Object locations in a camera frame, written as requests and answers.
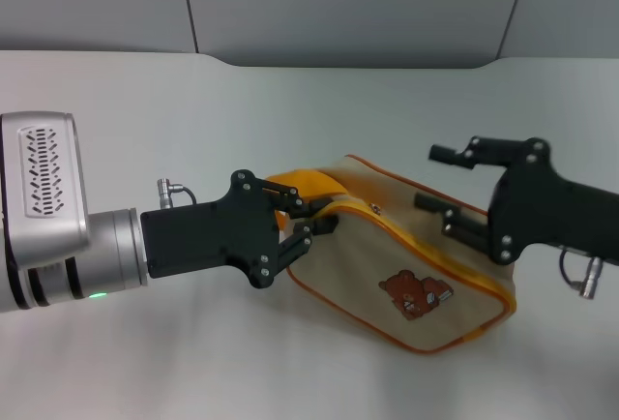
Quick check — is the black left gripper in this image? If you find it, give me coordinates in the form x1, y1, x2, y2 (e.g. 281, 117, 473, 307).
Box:
139, 168, 339, 290

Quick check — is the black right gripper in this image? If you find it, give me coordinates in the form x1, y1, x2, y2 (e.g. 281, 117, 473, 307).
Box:
414, 135, 619, 269

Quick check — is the beige food bag orange trim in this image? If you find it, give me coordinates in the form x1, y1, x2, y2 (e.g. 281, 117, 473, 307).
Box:
265, 153, 517, 356

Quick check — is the left gripper metal connector plug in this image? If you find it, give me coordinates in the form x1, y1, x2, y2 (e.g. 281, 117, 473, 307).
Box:
155, 177, 197, 208

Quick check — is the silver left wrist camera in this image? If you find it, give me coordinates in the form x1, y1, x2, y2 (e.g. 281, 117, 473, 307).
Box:
0, 112, 91, 266

